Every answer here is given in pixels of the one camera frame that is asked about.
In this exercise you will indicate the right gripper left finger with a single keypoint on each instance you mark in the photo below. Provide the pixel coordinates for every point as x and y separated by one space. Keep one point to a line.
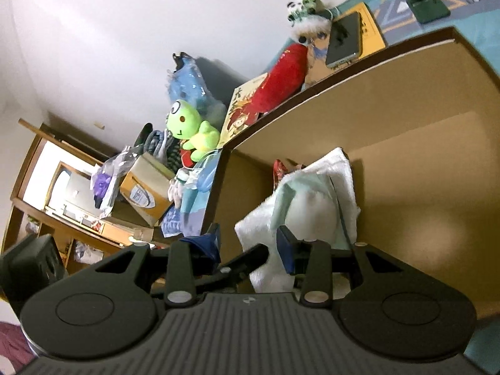
205 247

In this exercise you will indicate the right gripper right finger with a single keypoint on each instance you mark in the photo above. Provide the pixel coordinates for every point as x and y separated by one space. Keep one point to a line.
293 252

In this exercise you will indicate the light green cloth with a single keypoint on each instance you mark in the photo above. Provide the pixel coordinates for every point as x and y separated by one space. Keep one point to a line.
308 205

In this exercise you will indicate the white towel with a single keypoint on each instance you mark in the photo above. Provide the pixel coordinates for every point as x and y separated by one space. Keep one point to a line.
254 228

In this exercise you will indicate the patterned ribbon scarf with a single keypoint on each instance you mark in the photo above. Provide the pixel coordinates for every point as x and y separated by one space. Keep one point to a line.
282 168

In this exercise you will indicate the yellow tissue box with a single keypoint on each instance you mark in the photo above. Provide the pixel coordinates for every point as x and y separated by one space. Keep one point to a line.
146 187

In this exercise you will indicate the green frog plush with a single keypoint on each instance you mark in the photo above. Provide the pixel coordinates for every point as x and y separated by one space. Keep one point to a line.
198 136

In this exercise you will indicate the red cartoon book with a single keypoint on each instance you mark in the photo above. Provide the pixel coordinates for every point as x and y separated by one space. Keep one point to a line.
240 113

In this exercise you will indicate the red plush pillow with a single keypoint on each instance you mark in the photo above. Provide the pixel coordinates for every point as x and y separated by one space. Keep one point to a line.
283 81

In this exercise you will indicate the brown cardboard box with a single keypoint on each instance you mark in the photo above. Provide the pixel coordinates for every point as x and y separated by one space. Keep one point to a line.
419 122

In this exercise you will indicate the smartphone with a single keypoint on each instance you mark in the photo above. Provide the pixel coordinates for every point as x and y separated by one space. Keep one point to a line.
345 43

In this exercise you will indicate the yellow book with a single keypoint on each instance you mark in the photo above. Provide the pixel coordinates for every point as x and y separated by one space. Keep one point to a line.
372 42

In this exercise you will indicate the panda plush toy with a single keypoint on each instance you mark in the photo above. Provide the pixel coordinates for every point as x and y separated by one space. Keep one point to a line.
308 19

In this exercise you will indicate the blue patterned bedsheet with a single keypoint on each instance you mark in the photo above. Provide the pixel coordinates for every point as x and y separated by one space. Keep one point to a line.
476 20

